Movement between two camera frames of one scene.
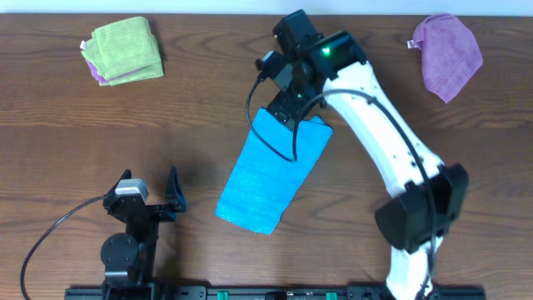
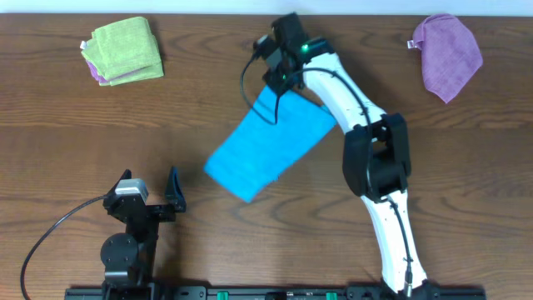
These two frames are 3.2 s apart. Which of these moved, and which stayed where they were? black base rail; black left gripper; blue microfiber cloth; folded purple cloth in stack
Moved: blue microfiber cloth
Stayed: black left gripper; folded purple cloth in stack; black base rail
